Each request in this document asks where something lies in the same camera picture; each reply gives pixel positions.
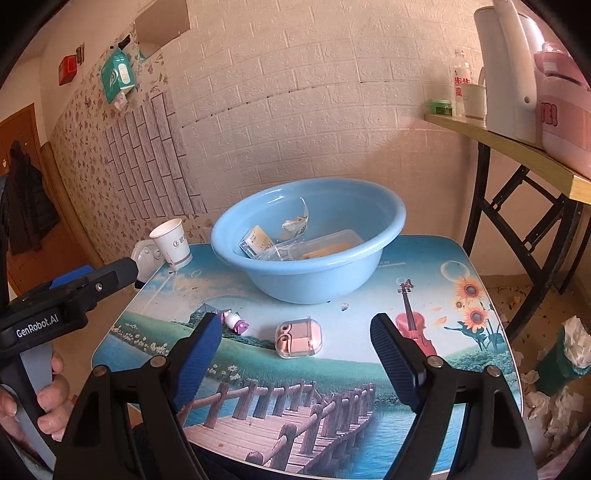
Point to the pink earbud case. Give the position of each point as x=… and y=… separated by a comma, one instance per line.
x=298, y=338

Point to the toothpick box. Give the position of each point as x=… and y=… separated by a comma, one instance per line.
x=255, y=242

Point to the pink appliance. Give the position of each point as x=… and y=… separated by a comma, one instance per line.
x=564, y=107

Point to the blue plastic basin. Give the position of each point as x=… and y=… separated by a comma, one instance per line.
x=374, y=212

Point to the floss pick box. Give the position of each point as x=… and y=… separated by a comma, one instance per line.
x=297, y=249

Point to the person left hand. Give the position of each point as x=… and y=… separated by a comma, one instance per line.
x=53, y=399

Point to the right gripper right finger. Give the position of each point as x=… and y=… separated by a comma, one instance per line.
x=493, y=442

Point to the green trash bin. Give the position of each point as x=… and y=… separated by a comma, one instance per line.
x=567, y=360

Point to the white kettle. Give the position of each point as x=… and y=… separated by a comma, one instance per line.
x=509, y=40

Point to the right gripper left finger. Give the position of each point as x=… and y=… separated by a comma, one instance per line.
x=125, y=424

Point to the purple white small toy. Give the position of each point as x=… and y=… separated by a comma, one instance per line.
x=234, y=323

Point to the green small box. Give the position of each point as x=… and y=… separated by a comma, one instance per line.
x=441, y=107

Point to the dark hanging coat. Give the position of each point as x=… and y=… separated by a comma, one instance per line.
x=27, y=213

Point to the white paper cup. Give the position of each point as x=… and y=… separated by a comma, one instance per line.
x=171, y=241

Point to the clear bottle red label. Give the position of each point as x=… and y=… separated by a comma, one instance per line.
x=462, y=74

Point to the red wall box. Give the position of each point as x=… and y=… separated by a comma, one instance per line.
x=67, y=69

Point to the green wipes pack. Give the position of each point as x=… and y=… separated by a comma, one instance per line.
x=117, y=78

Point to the white mug with spoon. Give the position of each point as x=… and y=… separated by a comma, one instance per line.
x=475, y=98

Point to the side folding table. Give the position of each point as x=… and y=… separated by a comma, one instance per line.
x=534, y=203

